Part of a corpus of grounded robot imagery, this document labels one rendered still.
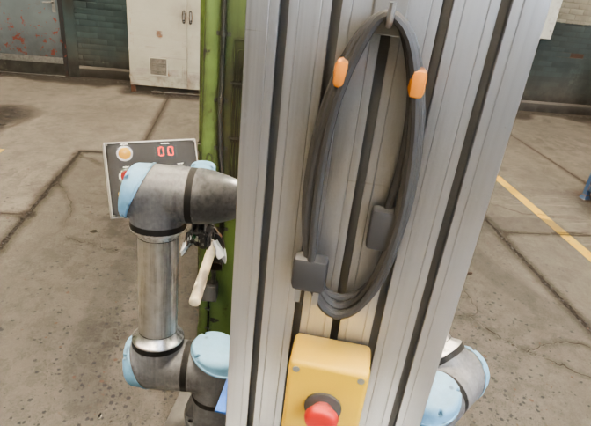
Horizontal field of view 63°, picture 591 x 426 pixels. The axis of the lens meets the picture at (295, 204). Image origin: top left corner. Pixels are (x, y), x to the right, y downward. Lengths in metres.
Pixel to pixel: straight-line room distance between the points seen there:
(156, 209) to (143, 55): 6.39
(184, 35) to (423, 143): 6.78
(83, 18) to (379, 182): 7.72
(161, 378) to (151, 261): 0.28
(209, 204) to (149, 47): 6.38
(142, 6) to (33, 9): 1.78
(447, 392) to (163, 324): 0.64
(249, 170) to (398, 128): 0.15
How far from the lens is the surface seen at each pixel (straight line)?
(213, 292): 2.43
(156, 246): 1.02
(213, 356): 1.14
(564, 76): 9.54
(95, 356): 2.71
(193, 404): 1.26
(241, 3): 1.98
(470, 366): 1.27
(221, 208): 0.96
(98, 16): 8.03
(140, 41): 7.29
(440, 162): 0.47
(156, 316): 1.11
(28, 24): 8.38
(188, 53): 7.19
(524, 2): 0.45
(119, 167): 1.89
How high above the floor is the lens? 1.84
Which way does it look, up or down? 26 degrees down
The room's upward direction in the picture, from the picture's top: 6 degrees clockwise
